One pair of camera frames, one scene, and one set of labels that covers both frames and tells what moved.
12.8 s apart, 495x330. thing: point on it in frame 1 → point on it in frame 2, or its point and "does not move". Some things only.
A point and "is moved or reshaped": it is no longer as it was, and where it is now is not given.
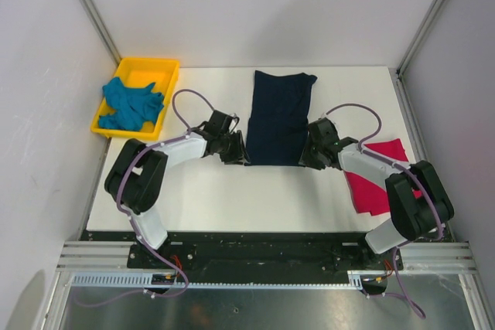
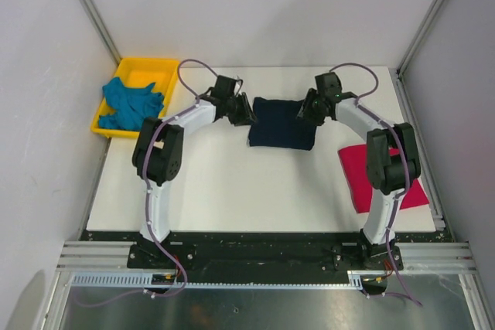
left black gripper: x=239 y=155 → x=246 y=116
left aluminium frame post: x=92 y=7 does not move
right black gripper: x=306 y=159 → x=306 y=110
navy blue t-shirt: x=278 y=124 is moved or reshaped
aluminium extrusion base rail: x=437 y=258 does not move
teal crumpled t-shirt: x=134 y=106 does not move
